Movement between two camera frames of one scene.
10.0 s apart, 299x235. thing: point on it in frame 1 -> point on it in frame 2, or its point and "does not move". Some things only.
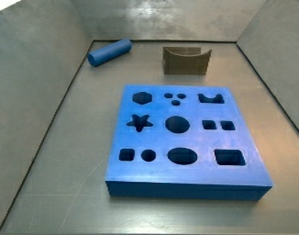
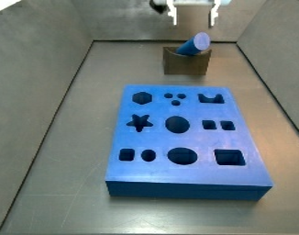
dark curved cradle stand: (186, 61) does not move
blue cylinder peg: (110, 51) -> (198, 43)
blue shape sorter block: (182, 146) does not move
